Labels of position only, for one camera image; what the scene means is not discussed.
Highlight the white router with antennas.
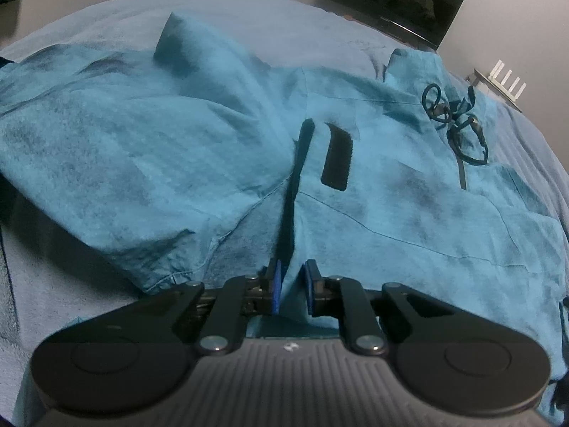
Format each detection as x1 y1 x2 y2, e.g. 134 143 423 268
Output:
486 59 527 101

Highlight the teal jacket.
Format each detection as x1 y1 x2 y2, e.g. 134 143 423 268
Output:
0 9 569 425

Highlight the light blue bed blanket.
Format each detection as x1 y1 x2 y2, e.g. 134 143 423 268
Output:
0 0 569 427

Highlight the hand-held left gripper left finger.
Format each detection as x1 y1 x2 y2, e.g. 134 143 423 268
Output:
147 259 285 357

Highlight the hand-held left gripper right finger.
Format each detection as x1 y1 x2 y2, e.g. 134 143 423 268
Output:
301 259 445 357

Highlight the black flat screen television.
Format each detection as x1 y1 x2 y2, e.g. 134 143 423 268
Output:
328 0 466 51

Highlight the white wifi router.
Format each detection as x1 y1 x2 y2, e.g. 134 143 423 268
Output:
467 69 523 113

